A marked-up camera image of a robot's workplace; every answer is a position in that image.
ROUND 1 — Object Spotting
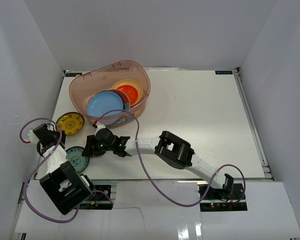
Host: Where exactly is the light blue plastic plate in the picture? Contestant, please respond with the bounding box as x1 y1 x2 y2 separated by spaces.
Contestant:
86 90 124 117

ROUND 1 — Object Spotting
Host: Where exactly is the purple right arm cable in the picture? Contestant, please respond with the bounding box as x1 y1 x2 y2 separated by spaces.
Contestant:
98 109 246 207

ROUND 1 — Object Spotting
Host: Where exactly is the yellow and black patterned plate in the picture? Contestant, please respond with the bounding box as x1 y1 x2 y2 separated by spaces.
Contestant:
56 112 85 136

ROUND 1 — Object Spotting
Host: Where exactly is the dark teal ceramic plate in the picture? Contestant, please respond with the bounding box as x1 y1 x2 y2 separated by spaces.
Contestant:
121 96 130 110

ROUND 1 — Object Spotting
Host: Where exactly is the beige plastic plate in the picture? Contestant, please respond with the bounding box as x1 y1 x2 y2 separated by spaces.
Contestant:
111 79 143 106

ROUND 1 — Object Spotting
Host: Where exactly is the small blue label sticker left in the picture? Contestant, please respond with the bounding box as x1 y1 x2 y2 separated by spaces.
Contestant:
64 72 82 78

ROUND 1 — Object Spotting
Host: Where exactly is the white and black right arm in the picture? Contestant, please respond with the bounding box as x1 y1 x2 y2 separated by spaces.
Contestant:
82 128 234 200

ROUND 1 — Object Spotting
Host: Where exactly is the blue and white porcelain plate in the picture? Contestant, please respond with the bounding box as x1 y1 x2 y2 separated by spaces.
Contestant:
66 146 90 174

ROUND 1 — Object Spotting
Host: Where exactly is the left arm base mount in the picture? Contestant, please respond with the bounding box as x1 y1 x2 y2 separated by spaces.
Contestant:
79 184 117 210

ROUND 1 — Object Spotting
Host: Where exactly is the orange plastic plate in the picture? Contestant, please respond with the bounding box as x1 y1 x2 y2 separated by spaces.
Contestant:
117 84 139 106

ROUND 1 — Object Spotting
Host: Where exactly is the red plate with teal waves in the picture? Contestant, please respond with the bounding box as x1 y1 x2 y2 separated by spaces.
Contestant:
112 89 130 110

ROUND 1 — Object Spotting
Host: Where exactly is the pink translucent plastic bin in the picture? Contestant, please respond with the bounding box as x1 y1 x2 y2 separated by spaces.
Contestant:
69 60 151 128

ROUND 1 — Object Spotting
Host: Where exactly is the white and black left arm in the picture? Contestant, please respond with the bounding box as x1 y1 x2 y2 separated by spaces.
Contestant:
33 123 96 215

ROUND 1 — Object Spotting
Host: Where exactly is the small blue label sticker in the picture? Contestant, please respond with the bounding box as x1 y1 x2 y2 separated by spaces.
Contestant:
215 70 233 75
64 72 82 78

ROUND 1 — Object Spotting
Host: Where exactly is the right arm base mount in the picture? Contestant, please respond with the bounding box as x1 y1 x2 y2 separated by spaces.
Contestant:
199 183 248 213

